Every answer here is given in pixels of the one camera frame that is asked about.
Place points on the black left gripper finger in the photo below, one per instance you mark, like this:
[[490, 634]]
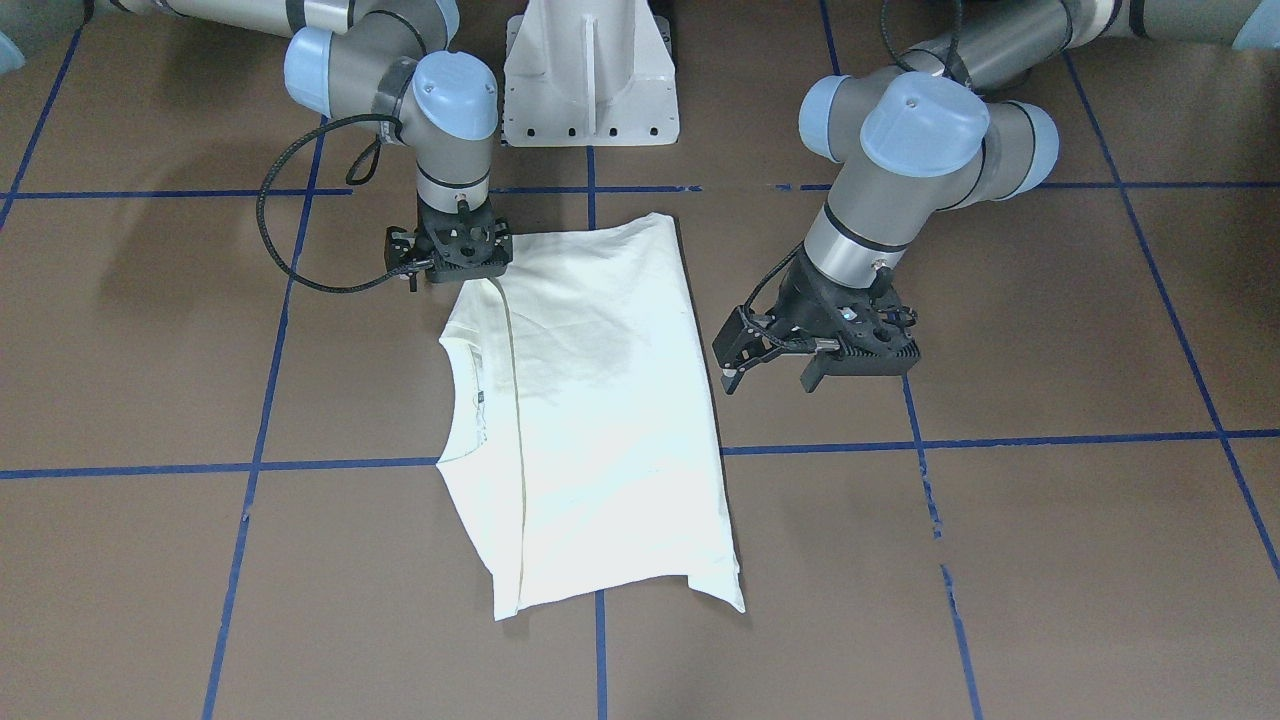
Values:
[[734, 371], [741, 338]]

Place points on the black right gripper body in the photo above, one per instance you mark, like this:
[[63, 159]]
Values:
[[402, 251]]

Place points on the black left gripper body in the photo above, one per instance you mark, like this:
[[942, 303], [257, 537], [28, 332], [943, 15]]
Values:
[[800, 293]]

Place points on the cream long-sleeve cat shirt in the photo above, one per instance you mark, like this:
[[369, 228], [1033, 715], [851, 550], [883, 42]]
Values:
[[583, 451]]

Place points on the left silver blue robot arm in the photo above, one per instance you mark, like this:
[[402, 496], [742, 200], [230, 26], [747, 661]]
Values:
[[916, 138]]

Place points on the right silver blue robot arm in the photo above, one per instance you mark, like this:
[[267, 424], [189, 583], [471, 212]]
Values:
[[387, 66]]

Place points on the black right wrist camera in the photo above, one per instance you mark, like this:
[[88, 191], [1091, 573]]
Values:
[[448, 253]]

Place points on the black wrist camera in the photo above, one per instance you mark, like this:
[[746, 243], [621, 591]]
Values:
[[897, 354], [448, 253]]

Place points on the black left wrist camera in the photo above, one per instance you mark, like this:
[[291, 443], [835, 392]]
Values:
[[897, 354]]

